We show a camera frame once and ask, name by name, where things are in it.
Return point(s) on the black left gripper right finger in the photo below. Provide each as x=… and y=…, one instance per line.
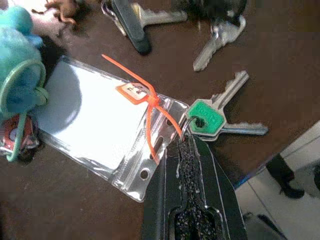
x=220, y=200

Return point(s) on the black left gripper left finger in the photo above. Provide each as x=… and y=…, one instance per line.
x=160, y=212

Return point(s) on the silver key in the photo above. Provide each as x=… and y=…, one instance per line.
x=162, y=16
x=245, y=128
x=215, y=47

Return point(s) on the green-headed key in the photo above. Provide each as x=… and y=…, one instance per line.
x=205, y=116

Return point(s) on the clear plastic badge holder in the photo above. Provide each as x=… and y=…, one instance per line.
x=100, y=125

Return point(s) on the orange zip tie tag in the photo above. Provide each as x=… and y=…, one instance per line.
x=131, y=93

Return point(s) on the black table leg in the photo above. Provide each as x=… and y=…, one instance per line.
x=282, y=175

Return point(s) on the red patterned pouch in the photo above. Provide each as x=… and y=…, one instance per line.
x=26, y=135

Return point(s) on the teal plush toy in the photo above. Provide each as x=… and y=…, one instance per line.
x=17, y=62

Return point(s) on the brown figurine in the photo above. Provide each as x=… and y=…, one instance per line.
x=63, y=11

